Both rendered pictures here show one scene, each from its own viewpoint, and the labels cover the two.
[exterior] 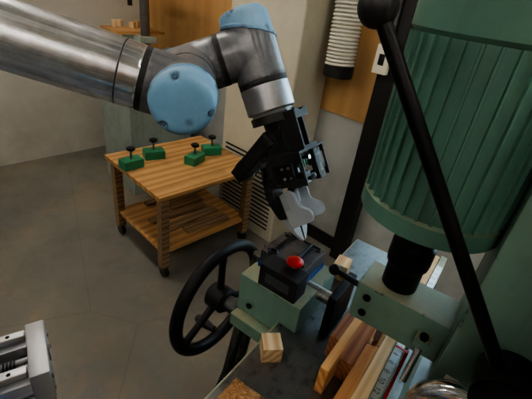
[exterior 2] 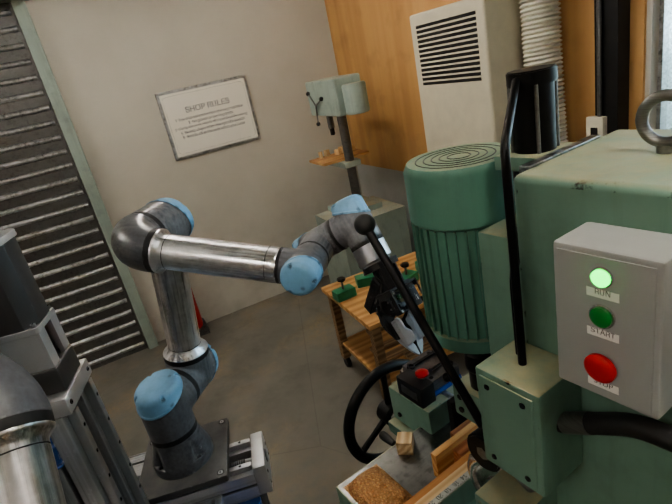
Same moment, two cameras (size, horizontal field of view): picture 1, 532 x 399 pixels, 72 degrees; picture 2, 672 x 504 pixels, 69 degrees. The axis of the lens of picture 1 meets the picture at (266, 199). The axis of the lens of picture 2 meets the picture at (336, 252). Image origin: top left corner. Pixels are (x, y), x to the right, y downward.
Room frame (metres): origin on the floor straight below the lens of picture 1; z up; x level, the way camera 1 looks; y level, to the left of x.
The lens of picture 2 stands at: (-0.33, -0.38, 1.68)
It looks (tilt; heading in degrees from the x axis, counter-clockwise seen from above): 21 degrees down; 28
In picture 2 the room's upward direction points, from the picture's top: 12 degrees counter-clockwise
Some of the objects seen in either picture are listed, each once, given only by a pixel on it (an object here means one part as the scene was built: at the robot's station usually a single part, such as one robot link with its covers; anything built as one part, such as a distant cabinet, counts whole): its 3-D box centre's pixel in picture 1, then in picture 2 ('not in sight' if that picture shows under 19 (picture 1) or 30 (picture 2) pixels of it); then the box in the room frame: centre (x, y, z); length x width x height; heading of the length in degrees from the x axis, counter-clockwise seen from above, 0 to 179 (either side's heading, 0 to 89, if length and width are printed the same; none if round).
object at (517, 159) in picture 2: not in sight; (537, 137); (0.36, -0.33, 1.53); 0.08 x 0.08 x 0.17; 58
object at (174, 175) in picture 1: (183, 193); (401, 317); (1.87, 0.49, 0.32); 0.66 x 0.57 x 0.64; 139
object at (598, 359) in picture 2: not in sight; (599, 368); (0.11, -0.39, 1.36); 0.03 x 0.01 x 0.03; 58
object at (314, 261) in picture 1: (289, 261); (425, 374); (0.55, -0.06, 0.99); 0.13 x 0.11 x 0.06; 148
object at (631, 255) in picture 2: not in sight; (620, 316); (0.14, -0.41, 1.40); 0.10 x 0.06 x 0.16; 58
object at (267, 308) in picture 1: (286, 288); (432, 399); (0.55, -0.07, 0.91); 0.15 x 0.14 x 0.09; 148
